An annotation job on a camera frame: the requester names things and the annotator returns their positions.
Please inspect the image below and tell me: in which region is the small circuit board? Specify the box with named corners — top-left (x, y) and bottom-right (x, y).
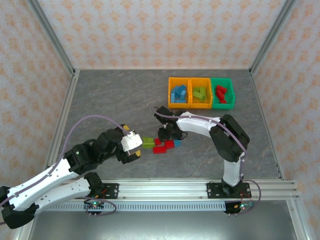
top-left (223, 199), bottom-right (254, 215)
top-left (83, 199), bottom-right (106, 216)

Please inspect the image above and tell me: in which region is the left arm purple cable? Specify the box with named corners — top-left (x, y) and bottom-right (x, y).
top-left (0, 114), bottom-right (133, 225)

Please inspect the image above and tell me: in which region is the green plastic bin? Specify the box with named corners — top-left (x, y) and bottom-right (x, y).
top-left (209, 77), bottom-right (236, 110)

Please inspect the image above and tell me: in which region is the orange plastic bin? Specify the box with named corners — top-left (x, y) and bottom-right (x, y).
top-left (167, 76), bottom-right (192, 110)
top-left (189, 77), bottom-right (214, 110)

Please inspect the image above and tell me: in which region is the aluminium side rail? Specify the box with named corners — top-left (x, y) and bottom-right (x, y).
top-left (248, 69), bottom-right (286, 181)
top-left (38, 69), bottom-right (81, 181)

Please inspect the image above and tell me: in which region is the wide aluminium mounting rail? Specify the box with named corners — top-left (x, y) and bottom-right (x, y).
top-left (26, 177), bottom-right (301, 201)

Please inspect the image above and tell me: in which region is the aluminium frame post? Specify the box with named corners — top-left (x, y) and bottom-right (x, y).
top-left (249, 0), bottom-right (299, 77)
top-left (26, 0), bottom-right (77, 77)

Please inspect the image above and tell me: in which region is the slotted grey cable duct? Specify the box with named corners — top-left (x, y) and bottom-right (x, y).
top-left (36, 201), bottom-right (228, 213)

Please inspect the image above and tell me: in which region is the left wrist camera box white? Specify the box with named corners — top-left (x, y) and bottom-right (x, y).
top-left (121, 132), bottom-right (144, 153)

